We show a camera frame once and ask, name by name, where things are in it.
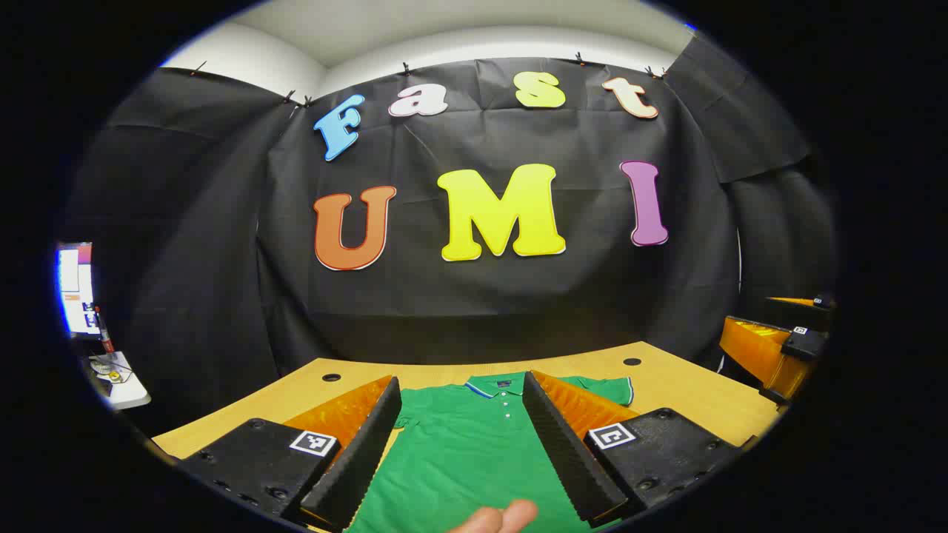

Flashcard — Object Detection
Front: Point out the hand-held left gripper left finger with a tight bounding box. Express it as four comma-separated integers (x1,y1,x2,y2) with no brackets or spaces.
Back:
178,375,402,532

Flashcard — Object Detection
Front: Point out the small white side table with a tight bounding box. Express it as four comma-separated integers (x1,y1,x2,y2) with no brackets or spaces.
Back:
81,352,153,412

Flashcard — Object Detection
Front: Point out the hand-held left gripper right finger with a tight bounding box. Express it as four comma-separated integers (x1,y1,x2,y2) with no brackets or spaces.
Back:
522,371,741,528

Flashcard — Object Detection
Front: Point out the green T-shirt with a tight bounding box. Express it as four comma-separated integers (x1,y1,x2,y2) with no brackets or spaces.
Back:
348,372,635,533

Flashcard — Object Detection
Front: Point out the black backdrop cloth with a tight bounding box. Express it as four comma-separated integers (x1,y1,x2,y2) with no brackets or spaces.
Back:
63,33,841,438

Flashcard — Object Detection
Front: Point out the computer monitor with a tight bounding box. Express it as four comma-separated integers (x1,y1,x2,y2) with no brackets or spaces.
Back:
58,243,101,338

